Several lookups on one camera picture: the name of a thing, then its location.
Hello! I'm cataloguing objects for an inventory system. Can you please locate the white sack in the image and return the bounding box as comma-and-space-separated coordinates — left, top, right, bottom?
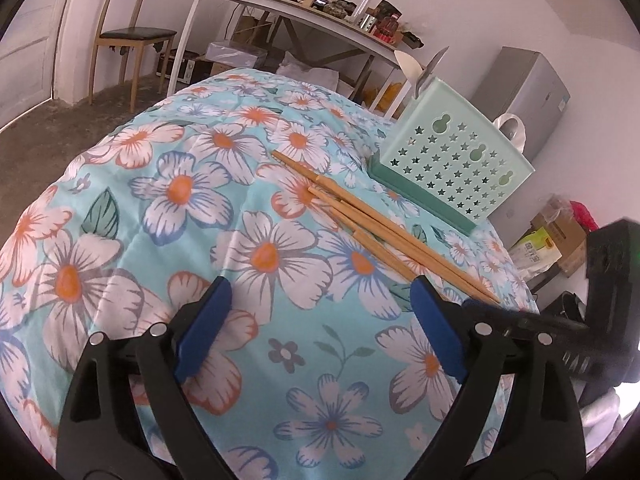
277, 52, 341, 91

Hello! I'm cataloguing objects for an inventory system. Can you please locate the large cardboard box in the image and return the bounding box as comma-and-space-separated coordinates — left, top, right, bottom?
530, 197, 588, 276

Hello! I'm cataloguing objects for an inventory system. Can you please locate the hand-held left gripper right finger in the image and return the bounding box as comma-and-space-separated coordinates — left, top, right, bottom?
405, 275, 586, 480

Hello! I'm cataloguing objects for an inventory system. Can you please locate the floral blue tablecloth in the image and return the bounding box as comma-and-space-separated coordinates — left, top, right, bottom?
0, 67, 541, 480

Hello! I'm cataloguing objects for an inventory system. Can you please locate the white panel door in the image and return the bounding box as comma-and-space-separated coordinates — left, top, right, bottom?
0, 0, 76, 128

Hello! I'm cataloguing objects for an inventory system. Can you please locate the green plastic utensil holder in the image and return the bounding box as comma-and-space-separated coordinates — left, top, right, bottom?
367, 77, 536, 236

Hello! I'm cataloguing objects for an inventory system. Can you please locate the flat cardboard box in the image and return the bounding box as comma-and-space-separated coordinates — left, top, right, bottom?
232, 12, 273, 46

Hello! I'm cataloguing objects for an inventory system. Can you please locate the grey refrigerator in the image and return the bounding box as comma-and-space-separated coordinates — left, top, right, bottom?
470, 46, 572, 161

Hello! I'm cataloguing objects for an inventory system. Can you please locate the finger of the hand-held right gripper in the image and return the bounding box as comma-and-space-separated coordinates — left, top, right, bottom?
462, 299, 592, 337

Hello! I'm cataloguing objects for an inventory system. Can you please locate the clear plastic box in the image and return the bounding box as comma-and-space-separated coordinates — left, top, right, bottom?
206, 41, 268, 66

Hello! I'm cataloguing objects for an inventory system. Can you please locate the pink bag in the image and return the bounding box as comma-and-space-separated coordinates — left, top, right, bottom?
570, 201, 598, 231

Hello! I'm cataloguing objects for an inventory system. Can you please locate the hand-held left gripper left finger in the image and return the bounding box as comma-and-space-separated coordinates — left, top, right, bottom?
56, 276, 236, 480

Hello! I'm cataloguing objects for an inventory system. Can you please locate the small toaster oven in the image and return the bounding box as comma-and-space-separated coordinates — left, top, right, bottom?
157, 50, 198, 85

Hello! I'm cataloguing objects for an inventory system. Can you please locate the metal spoon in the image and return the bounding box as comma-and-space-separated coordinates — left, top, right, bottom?
414, 46, 451, 97

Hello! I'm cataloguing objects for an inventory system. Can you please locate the yellow bag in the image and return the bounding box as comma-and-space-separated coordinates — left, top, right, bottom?
367, 82, 403, 113

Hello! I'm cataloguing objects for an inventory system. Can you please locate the wooden chair with dark seat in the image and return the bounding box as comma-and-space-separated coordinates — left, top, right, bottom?
87, 0, 178, 113

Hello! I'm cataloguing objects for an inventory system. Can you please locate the white-legged wooden desk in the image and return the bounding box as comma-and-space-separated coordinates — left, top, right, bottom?
167, 0, 426, 121

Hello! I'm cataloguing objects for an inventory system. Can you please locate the yellow-green printed bag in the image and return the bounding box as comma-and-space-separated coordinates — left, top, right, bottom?
510, 227, 563, 281

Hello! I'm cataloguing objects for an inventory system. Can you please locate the red drink bottle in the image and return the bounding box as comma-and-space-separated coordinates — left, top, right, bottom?
377, 15, 401, 41

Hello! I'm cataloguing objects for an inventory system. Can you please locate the white plastic spoon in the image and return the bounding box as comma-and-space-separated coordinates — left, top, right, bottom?
394, 50, 417, 83
492, 114, 527, 153

